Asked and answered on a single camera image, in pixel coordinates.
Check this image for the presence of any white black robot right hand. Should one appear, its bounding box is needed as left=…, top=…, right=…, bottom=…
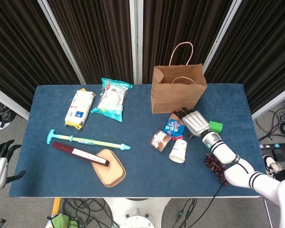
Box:
left=172, top=107, right=211, bottom=140

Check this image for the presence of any blue bread packet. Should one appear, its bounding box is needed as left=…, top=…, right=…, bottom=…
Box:
left=163, top=113, right=186, bottom=140

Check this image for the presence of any white paper cup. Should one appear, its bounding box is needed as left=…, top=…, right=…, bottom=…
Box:
left=169, top=139, right=188, bottom=164

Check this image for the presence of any clear snack jar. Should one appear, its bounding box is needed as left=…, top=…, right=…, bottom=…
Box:
left=150, top=130, right=171, bottom=152

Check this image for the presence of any purple grape bunch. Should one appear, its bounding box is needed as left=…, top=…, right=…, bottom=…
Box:
left=205, top=153, right=228, bottom=186

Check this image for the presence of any brown paper bag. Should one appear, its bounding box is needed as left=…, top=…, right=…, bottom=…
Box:
left=150, top=43, right=208, bottom=115

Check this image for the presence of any yellow floor strip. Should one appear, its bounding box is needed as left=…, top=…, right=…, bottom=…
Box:
left=51, top=197, right=61, bottom=216

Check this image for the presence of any long dark red box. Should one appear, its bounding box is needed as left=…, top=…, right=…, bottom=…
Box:
left=51, top=141, right=110, bottom=167

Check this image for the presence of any blue fabric table mat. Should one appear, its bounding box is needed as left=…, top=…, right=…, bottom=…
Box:
left=9, top=83, right=268, bottom=198

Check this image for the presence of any green cloth bundle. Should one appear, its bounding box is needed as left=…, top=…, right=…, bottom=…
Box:
left=47, top=213, right=78, bottom=228

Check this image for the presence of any black white sneaker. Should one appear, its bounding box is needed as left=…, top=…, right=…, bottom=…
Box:
left=263, top=154, right=283, bottom=176

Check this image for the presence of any teal clear snack packet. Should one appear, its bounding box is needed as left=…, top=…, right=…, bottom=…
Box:
left=90, top=77, right=133, bottom=123

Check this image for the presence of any black floor pedal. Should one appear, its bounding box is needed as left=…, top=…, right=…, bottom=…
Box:
left=273, top=148, right=285, bottom=162

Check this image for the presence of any teal green toy pump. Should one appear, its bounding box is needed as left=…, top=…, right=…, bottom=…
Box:
left=47, top=129, right=131, bottom=151

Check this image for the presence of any tan brown pad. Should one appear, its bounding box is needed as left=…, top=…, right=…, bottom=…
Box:
left=91, top=148, right=126, bottom=188

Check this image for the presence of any dark brown pleated curtain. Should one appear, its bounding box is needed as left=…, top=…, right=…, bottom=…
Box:
left=47, top=0, right=134, bottom=84
left=0, top=0, right=80, bottom=112
left=142, top=0, right=233, bottom=84
left=204, top=0, right=285, bottom=114

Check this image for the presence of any white yellow-ended food packet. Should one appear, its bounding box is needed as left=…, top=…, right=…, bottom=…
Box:
left=64, top=88, right=96, bottom=130

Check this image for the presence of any white table base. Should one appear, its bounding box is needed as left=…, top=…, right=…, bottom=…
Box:
left=104, top=198, right=171, bottom=228

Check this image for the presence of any black yellow cable tangle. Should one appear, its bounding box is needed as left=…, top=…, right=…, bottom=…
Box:
left=0, top=96, right=17, bottom=124

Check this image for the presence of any white partition rail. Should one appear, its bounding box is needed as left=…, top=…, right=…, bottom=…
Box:
left=0, top=83, right=30, bottom=121
left=251, top=84, right=285, bottom=121

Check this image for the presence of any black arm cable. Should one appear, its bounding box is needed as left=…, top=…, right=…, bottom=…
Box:
left=194, top=162, right=251, bottom=228

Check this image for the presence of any black cable with green light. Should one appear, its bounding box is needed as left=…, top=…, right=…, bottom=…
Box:
left=172, top=198, right=198, bottom=228

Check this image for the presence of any white partition post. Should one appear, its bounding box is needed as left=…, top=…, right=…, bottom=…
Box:
left=37, top=0, right=86, bottom=85
left=129, top=0, right=143, bottom=84
left=202, top=0, right=243, bottom=73

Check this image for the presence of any black floor cable bundle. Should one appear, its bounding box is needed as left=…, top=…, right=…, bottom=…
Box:
left=61, top=198, right=119, bottom=228

